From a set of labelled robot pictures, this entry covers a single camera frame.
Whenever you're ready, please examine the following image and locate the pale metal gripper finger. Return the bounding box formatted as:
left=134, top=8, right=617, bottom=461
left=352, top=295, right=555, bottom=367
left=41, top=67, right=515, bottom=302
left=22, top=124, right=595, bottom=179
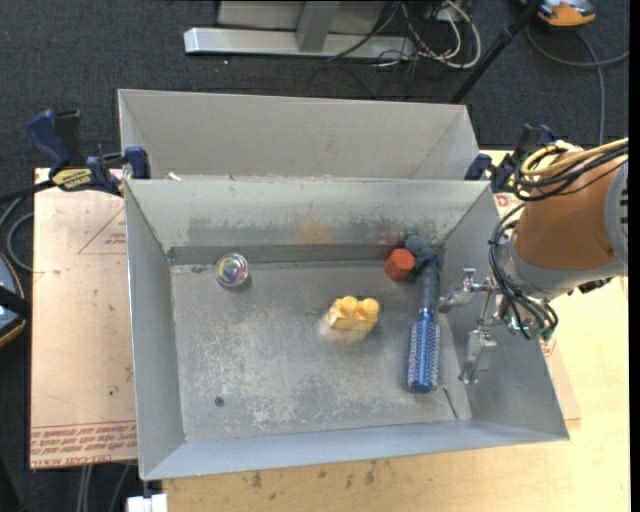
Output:
left=438, top=267, right=495, bottom=313
left=458, top=329, right=499, bottom=386

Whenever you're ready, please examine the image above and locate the blue round hairbrush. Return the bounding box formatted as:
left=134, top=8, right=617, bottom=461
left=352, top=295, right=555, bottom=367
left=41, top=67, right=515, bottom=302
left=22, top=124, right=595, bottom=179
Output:
left=403, top=234, right=444, bottom=395

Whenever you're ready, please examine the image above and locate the red hexagonal block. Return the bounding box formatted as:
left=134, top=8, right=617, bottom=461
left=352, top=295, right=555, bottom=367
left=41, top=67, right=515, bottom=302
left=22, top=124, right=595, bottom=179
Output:
left=383, top=248, right=418, bottom=282

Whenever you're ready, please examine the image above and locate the yellow toy brick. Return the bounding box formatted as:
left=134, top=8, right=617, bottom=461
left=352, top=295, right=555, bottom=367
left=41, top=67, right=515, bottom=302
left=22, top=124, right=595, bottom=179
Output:
left=326, top=295, right=381, bottom=332

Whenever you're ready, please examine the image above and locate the grey metal bin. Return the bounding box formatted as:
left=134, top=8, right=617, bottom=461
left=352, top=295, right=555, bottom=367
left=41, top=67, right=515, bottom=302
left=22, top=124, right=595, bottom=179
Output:
left=117, top=88, right=571, bottom=482

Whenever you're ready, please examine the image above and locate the clear iridescent ball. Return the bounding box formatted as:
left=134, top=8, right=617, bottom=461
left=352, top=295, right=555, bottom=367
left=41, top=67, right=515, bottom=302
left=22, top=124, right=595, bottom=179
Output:
left=214, top=252, right=252, bottom=290

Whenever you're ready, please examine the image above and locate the brown cardboard board, red print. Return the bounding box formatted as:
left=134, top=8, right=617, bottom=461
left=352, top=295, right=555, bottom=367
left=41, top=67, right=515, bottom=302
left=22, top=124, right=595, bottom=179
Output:
left=29, top=167, right=584, bottom=471

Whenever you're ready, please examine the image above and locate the black cylinder on white bracket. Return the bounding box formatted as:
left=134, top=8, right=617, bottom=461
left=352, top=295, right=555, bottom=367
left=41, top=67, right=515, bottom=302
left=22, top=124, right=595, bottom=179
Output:
left=577, top=277, right=615, bottom=296

